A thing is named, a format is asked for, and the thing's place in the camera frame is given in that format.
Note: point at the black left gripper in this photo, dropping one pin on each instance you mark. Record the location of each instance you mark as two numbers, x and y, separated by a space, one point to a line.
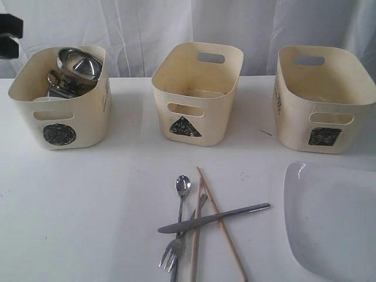
11 29

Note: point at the stainless steel bowl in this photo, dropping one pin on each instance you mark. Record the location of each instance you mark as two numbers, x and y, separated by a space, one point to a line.
79 63

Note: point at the matte steel mug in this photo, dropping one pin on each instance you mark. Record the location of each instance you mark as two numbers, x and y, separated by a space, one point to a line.
67 91

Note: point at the white ceramic bowl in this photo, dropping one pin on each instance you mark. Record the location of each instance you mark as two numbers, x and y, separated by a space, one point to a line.
46 99

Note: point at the small steel teaspoon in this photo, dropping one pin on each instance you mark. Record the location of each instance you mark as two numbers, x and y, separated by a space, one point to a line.
183 184

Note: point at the steel table knife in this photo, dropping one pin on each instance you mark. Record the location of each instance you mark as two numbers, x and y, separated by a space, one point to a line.
194 223

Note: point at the wooden chopstick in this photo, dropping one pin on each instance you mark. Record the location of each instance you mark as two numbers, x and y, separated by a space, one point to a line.
195 237
224 228

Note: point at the shiny steel mug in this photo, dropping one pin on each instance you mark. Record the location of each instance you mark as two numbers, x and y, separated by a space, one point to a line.
57 79

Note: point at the cream bin with circle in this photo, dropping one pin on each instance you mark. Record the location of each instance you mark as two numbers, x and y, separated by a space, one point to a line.
61 123

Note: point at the white backdrop curtain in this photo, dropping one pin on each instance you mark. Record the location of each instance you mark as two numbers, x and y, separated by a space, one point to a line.
138 35

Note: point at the cream bin with triangle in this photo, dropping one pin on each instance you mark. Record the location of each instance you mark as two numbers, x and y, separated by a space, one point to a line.
194 90

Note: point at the small steel fork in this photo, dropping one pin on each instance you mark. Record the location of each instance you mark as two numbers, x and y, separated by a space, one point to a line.
172 252

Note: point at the cream bin with square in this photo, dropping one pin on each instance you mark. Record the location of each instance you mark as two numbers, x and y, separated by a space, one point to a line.
322 97

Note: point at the white square plate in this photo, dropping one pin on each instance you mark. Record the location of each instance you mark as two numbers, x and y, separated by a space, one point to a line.
330 220

